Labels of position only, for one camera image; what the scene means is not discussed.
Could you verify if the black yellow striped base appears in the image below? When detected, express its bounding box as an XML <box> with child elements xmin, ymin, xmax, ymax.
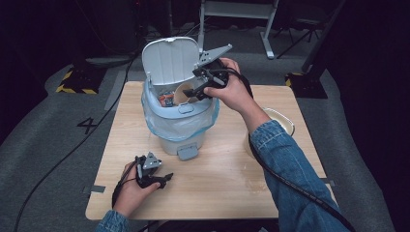
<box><xmin>55</xmin><ymin>66</ymin><xmax>107</xmax><ymax>96</ymax></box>

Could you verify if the black floor cable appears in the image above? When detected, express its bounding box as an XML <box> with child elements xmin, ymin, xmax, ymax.
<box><xmin>13</xmin><ymin>52</ymin><xmax>138</xmax><ymax>232</ymax></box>

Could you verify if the person's right hand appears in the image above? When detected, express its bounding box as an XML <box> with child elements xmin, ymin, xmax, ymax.
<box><xmin>203</xmin><ymin>57</ymin><xmax>260</xmax><ymax>114</ymax></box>

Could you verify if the person's left hand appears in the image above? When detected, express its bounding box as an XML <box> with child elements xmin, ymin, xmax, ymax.
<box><xmin>113</xmin><ymin>160</ymin><xmax>161</xmax><ymax>218</ymax></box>

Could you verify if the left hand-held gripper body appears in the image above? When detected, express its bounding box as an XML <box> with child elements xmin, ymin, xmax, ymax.
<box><xmin>134</xmin><ymin>152</ymin><xmax>169</xmax><ymax>189</ymax></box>

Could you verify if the pale grey trash bin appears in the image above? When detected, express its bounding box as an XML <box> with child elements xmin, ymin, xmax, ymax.
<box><xmin>140</xmin><ymin>36</ymin><xmax>220</xmax><ymax>162</ymax></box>

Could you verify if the dark stand with striped base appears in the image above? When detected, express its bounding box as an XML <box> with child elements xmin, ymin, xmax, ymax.
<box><xmin>284</xmin><ymin>0</ymin><xmax>347</xmax><ymax>100</ymax></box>

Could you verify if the white metal stand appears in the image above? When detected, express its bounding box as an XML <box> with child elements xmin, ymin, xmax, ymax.
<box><xmin>196</xmin><ymin>0</ymin><xmax>280</xmax><ymax>61</ymax></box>

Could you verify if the blue snack packet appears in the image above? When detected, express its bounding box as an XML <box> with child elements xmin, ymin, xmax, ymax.
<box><xmin>158</xmin><ymin>91</ymin><xmax>176</xmax><ymax>108</ymax></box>

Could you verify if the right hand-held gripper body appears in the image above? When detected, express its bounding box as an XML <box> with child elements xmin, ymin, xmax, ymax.
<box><xmin>191</xmin><ymin>43</ymin><xmax>234</xmax><ymax>95</ymax></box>

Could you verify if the light blue plastic bag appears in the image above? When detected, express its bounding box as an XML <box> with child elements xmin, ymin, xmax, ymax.
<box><xmin>140</xmin><ymin>78</ymin><xmax>221</xmax><ymax>143</ymax></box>

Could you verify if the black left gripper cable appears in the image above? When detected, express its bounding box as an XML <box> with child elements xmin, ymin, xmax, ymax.
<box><xmin>111</xmin><ymin>157</ymin><xmax>140</xmax><ymax>209</ymax></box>

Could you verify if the black tripod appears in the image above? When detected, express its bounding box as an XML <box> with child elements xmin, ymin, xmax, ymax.
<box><xmin>276</xmin><ymin>17</ymin><xmax>322</xmax><ymax>60</ymax></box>

